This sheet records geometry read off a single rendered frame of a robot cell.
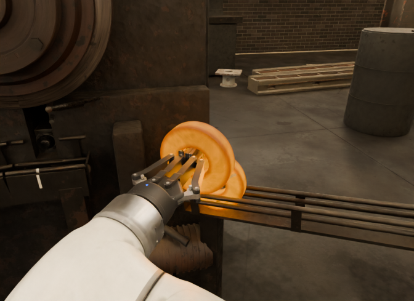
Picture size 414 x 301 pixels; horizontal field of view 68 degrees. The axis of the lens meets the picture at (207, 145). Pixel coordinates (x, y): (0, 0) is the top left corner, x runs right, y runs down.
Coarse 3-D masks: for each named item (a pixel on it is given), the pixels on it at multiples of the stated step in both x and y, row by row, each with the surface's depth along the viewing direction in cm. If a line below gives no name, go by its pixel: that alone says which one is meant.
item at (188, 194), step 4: (188, 188) 50; (184, 192) 49; (188, 192) 49; (192, 192) 49; (184, 196) 48; (188, 196) 48; (192, 196) 48; (196, 196) 48; (180, 200) 48; (184, 200) 48
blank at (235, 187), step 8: (240, 168) 72; (232, 176) 71; (240, 176) 71; (232, 184) 72; (240, 184) 72; (216, 192) 77; (224, 192) 74; (232, 192) 73; (240, 192) 72; (208, 200) 77; (216, 200) 76; (216, 208) 77; (224, 208) 76
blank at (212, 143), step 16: (176, 128) 59; (192, 128) 57; (208, 128) 58; (176, 144) 60; (192, 144) 59; (208, 144) 57; (224, 144) 57; (208, 160) 59; (224, 160) 58; (192, 176) 63; (208, 176) 61; (224, 176) 59; (208, 192) 63
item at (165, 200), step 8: (136, 184) 47; (144, 184) 45; (152, 184) 45; (160, 184) 50; (176, 184) 50; (128, 192) 45; (136, 192) 44; (144, 192) 44; (152, 192) 44; (160, 192) 45; (168, 192) 48; (176, 192) 48; (152, 200) 43; (160, 200) 44; (168, 200) 45; (176, 200) 47; (160, 208) 43; (168, 208) 45; (168, 216) 45
